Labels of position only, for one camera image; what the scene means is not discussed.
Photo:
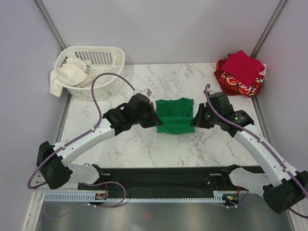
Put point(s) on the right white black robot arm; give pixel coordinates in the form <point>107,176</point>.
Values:
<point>282,186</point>

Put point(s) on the white slotted cable duct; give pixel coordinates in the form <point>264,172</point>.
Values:
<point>92,197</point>

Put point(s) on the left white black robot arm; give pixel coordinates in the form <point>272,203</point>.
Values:
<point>53,161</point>

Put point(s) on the white plastic laundry basket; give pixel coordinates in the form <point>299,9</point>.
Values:
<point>98,60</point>

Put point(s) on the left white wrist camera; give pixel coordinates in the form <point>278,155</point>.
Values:
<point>147,92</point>

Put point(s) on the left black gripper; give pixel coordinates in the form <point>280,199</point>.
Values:
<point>154,120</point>

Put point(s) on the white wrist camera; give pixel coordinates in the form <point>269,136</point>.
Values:
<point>147,92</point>
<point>210,92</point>

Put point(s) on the right aluminium frame post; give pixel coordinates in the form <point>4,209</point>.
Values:
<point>270,25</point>

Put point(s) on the white cream t-shirt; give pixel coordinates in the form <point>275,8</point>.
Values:
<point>72,74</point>

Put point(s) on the red printed folded t-shirt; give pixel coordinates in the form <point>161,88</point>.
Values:
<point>231,86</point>

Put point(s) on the folded crimson red t-shirt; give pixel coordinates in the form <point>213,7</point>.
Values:
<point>242,67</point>

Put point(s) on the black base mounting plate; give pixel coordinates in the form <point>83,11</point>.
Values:
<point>162,182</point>

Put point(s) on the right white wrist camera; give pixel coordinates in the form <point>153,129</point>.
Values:
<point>210,92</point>

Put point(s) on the left aluminium frame post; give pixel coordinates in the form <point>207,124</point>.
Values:
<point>50,23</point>

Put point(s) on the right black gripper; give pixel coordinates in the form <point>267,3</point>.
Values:
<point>198,121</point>

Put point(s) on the green t-shirt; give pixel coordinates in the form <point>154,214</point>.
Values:
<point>176,116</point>

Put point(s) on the aluminium frame post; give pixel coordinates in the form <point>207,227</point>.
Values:
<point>270,25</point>
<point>50,23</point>

